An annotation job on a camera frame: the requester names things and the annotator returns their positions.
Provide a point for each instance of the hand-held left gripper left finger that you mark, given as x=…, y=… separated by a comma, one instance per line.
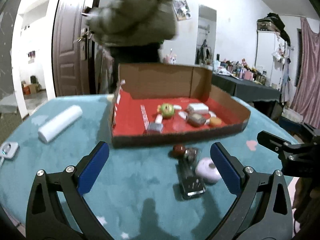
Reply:
x=93, y=170

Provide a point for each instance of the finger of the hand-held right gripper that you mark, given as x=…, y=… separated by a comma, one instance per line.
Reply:
x=277, y=145

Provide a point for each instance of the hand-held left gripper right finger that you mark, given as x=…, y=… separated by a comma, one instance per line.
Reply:
x=225, y=172

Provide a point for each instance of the lilac round case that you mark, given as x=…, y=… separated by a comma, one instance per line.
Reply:
x=207, y=171

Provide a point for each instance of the black nail polish bottle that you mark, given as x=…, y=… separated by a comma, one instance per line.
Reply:
x=191, y=185

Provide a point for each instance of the dark red ball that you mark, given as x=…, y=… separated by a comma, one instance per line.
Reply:
x=178, y=150

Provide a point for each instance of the amber bowl-shaped soap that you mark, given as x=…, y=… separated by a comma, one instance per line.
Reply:
x=215, y=121

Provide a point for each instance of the grey-brown rounded case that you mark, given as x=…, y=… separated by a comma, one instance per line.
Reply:
x=196, y=120

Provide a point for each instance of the white charger block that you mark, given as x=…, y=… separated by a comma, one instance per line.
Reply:
x=198, y=108

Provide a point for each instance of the purple nail polish bottle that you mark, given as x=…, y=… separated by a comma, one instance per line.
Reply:
x=154, y=127

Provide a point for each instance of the green toy figure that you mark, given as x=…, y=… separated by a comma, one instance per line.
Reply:
x=167, y=110

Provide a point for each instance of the cardboard box with red lining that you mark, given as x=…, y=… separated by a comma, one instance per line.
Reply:
x=155, y=80

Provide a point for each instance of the person's right hand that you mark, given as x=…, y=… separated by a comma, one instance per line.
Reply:
x=303, y=200

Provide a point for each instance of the white paper roll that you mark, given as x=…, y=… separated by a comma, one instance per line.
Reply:
x=60, y=123

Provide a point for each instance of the table with black cloth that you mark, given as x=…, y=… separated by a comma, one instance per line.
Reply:
x=250, y=88

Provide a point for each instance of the pink curtain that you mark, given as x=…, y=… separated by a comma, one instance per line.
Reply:
x=306, y=75

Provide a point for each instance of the cluttered dark side table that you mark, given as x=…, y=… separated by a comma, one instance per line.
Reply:
x=245, y=71

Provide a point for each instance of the white key fob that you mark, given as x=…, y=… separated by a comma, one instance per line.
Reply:
x=10, y=150

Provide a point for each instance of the white refrigerator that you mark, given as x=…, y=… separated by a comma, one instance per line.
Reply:
x=266, y=52

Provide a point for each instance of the pink plush toy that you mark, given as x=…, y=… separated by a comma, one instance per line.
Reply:
x=171, y=58

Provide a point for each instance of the dark brown door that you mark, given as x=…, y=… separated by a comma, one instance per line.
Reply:
x=67, y=42

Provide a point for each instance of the wall mirror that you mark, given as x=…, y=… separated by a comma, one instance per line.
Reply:
x=206, y=20

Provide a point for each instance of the photo wall poster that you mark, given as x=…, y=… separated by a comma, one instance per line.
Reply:
x=182, y=10

